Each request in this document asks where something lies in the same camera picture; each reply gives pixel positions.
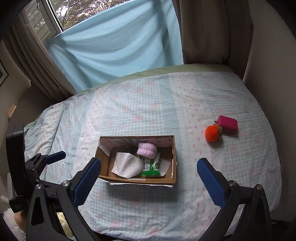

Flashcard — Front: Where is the white dotted cloth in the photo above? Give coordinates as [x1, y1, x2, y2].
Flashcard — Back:
[111, 152, 144, 179]

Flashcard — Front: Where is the lilac fluffy scrunchie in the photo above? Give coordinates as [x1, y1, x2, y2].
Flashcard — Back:
[137, 143, 157, 159]

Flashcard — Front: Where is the green snack packet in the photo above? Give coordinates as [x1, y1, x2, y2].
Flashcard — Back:
[141, 152, 161, 177]

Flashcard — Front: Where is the grey cloth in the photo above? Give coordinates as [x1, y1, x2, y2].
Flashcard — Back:
[159, 159, 171, 177]

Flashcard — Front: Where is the magenta soft case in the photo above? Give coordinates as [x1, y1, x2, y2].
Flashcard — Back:
[215, 115, 238, 135]

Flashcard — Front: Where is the cardboard box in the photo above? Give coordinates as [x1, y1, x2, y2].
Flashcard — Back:
[95, 135, 177, 187]

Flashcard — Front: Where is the orange fluffy pompom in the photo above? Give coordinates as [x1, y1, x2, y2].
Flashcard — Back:
[205, 124, 222, 143]

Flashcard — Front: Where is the light blue curtain cloth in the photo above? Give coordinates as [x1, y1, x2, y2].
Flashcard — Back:
[46, 1, 183, 92]

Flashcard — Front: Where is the green bed sheet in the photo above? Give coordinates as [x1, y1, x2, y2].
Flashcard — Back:
[77, 64, 234, 95]

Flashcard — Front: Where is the beige curtain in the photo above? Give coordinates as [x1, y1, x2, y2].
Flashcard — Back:
[173, 0, 252, 78]

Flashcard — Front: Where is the window frame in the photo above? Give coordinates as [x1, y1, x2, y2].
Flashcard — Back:
[24, 0, 64, 43]

